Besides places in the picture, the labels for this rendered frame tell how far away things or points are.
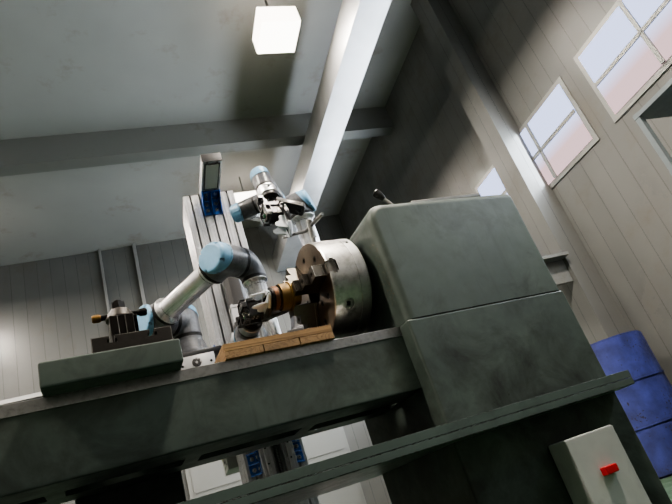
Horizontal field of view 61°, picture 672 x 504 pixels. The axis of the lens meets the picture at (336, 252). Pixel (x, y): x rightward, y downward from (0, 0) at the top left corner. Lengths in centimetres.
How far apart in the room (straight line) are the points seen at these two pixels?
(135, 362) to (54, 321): 883
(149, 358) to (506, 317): 103
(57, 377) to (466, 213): 128
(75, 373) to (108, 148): 661
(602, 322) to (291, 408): 434
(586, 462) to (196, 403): 100
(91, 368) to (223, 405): 31
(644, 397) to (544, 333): 290
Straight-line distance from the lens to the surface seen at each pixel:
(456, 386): 161
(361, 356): 157
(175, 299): 221
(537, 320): 186
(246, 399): 144
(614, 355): 471
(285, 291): 172
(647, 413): 470
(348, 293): 167
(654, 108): 430
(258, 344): 148
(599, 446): 173
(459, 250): 182
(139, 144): 789
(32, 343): 1012
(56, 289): 1041
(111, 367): 137
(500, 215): 200
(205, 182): 273
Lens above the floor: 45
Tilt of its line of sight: 24 degrees up
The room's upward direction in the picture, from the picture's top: 19 degrees counter-clockwise
